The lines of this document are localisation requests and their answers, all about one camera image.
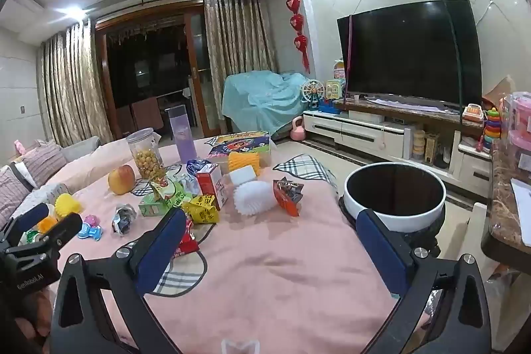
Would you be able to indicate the white television stand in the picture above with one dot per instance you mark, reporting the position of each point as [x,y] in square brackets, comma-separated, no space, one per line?
[356,130]

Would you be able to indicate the red snack wrapper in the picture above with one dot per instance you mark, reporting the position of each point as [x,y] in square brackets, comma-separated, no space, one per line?
[288,198]

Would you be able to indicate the white ribbed ball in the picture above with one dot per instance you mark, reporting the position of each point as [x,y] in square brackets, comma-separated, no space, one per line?
[254,198]

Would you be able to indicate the green small box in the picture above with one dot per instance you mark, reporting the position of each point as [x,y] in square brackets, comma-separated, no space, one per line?
[151,208]

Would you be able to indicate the foil wrapper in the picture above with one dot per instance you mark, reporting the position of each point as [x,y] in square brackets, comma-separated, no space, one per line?
[123,218]

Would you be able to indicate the pink candy wrapper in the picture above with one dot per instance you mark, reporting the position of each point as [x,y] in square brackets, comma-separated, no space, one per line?
[90,228]

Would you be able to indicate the yellow snack wrapper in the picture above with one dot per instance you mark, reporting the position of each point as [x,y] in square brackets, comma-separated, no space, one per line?
[201,211]

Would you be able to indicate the pink toy house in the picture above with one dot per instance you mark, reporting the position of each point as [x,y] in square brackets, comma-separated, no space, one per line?
[338,68]

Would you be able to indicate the white paper sheet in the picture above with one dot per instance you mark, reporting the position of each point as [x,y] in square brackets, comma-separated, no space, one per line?
[522,209]

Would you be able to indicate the red yellow apple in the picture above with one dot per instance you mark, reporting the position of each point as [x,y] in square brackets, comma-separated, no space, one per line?
[121,180]

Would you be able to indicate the pink covered sofa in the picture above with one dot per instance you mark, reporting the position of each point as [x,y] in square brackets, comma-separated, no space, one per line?
[95,159]

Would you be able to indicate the beige patterned curtain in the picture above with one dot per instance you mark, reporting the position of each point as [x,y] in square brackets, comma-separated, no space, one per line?
[238,39]
[74,88]

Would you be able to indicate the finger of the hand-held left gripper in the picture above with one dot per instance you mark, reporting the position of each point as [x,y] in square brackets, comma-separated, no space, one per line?
[62,231]
[29,218]

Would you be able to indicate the small red candy wrapper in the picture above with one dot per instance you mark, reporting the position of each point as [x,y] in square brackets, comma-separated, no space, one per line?
[187,244]

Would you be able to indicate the toy ferris wheel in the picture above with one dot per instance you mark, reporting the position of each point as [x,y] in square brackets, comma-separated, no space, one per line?
[313,92]

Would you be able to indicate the red drink carton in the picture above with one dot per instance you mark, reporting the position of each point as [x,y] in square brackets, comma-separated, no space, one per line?
[213,186]

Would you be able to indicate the blue toy base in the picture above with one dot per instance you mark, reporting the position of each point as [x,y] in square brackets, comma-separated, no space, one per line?
[330,107]

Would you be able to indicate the green toy house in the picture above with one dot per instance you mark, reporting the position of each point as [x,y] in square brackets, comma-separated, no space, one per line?
[334,90]

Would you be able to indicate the rainbow stacking rings toy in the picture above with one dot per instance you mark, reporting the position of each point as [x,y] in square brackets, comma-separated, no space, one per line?
[492,128]

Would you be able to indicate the pink kettlebell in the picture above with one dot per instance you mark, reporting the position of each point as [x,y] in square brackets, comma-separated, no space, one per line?
[298,132]

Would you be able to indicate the purple water bottle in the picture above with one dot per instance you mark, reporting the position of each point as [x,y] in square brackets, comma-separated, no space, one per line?
[182,136]

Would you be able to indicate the white round bin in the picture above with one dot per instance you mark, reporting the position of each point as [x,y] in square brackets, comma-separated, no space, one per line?
[415,219]

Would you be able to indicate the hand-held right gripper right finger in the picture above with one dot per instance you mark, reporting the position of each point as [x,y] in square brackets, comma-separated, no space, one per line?
[381,250]

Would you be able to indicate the pink striped pillow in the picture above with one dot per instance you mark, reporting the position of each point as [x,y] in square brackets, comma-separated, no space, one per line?
[43,165]
[12,196]

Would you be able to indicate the brown cardboard sheet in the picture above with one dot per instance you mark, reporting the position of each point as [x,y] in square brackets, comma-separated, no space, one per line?
[500,90]

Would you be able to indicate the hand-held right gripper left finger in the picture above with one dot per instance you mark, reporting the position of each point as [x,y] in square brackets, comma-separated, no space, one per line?
[161,246]

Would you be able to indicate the green snack bag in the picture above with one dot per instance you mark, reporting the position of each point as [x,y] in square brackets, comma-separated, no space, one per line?
[172,192]

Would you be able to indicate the green drink can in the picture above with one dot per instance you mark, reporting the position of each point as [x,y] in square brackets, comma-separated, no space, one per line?
[30,238]

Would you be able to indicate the person's left hand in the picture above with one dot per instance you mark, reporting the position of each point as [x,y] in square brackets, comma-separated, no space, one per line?
[39,312]

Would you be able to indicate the pink storage boxes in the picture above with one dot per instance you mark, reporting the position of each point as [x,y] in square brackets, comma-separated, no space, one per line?
[518,121]

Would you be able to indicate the blue wrapper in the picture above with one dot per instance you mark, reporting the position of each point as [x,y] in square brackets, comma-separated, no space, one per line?
[197,166]

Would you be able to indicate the black television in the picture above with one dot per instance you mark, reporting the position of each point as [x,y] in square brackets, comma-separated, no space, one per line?
[410,51]

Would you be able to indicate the brown marble table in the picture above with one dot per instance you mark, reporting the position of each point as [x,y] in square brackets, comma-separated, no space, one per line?
[504,221]

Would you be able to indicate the white foam block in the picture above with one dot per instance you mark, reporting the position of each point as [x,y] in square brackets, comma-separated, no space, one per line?
[244,175]

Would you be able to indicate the ceiling spot light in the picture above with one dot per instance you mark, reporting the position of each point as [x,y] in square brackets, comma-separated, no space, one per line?
[74,13]

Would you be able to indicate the small yellow ribbed cup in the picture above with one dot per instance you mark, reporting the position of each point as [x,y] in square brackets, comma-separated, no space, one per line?
[67,206]

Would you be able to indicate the wooden glass sliding door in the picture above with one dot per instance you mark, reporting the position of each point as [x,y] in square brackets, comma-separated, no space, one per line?
[145,59]

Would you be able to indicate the clear jar of snacks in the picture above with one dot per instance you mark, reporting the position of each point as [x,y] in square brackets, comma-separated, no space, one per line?
[145,159]

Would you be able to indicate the orange toy phone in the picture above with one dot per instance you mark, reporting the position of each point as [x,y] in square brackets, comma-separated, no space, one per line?
[471,113]

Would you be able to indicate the stacked jars in stand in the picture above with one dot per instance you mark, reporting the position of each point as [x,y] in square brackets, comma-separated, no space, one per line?
[419,144]

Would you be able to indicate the armchair under blue cover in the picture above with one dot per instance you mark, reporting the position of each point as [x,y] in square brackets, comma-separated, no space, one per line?
[261,101]

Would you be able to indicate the large yellow ribbed cylinder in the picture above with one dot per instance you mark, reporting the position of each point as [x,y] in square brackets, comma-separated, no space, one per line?
[244,161]

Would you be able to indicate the colourful puzzle box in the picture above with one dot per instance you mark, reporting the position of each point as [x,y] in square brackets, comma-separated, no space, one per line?
[240,144]

